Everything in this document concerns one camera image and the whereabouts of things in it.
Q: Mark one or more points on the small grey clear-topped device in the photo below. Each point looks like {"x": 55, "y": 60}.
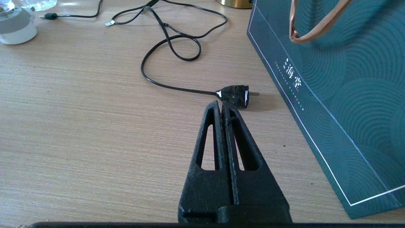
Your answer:
{"x": 17, "y": 28}

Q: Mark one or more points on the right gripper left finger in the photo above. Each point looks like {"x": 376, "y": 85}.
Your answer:
{"x": 208, "y": 190}

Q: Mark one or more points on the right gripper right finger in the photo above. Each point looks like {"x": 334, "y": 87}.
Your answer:
{"x": 256, "y": 193}

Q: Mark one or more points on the brass desk lamp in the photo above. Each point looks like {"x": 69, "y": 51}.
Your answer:
{"x": 234, "y": 3}

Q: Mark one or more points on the red-capped water bottle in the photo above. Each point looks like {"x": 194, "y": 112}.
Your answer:
{"x": 34, "y": 3}

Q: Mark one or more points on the dark framed board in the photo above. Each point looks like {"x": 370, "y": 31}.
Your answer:
{"x": 348, "y": 110}

